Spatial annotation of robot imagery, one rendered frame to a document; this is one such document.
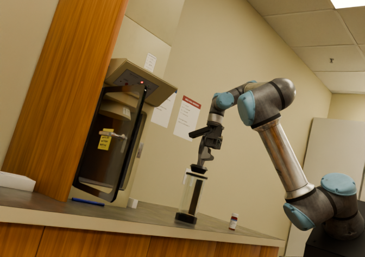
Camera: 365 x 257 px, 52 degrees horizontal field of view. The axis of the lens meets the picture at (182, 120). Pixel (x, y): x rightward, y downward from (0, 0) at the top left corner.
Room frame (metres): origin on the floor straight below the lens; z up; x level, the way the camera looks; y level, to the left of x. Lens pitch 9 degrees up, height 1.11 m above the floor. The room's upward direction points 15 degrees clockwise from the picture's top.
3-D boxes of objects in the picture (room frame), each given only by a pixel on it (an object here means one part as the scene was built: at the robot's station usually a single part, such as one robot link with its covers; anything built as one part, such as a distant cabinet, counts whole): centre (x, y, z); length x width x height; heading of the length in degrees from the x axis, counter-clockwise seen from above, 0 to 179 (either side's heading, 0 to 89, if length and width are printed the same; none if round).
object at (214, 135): (1.80, -0.16, 1.36); 0.09 x 0.08 x 0.12; 63
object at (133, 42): (1.65, 0.34, 1.33); 0.32 x 0.25 x 0.77; 138
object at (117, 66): (1.53, 0.20, 1.46); 0.32 x 0.12 x 0.10; 138
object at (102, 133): (1.24, 0.22, 1.20); 0.10 x 0.05 x 0.03; 39
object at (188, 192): (1.81, -0.14, 1.06); 0.11 x 0.11 x 0.21
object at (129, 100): (1.32, 0.24, 1.19); 0.30 x 0.01 x 0.40; 39
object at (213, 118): (1.80, -0.16, 1.45); 0.08 x 0.08 x 0.05
